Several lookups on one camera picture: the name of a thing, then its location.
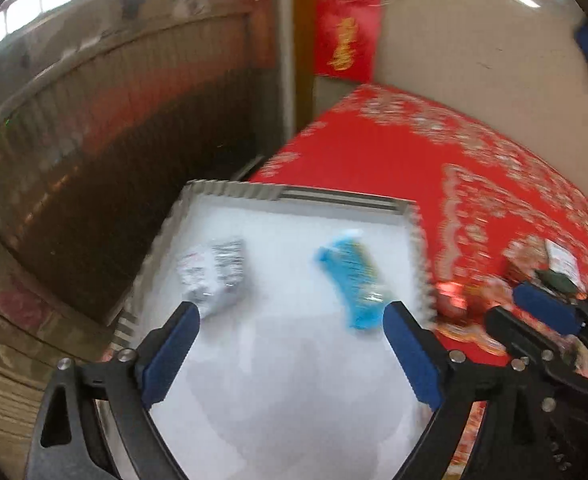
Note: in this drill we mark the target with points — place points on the dark green snack packet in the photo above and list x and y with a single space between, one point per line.
558 282

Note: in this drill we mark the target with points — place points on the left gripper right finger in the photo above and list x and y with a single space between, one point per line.
447 382

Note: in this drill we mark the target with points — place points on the striped white cardboard box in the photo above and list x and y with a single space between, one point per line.
279 386

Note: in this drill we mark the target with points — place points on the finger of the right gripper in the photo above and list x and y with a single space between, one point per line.
567 317
520 339

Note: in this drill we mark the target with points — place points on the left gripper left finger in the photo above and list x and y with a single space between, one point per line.
68 441

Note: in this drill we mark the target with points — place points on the red floral tablecloth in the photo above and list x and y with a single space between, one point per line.
476 193

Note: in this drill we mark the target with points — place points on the red foil candy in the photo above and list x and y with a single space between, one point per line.
458 301

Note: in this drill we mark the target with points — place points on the white small snack packet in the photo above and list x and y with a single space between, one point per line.
562 261

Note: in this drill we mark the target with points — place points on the dark red chocolate bar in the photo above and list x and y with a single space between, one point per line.
522 259

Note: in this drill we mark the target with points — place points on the silver white snack packet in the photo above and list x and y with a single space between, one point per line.
214 276

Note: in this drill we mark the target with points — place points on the blue milk sachima packet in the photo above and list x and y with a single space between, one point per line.
348 263

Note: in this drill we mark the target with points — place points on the red gold wall envelope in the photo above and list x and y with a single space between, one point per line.
346 36

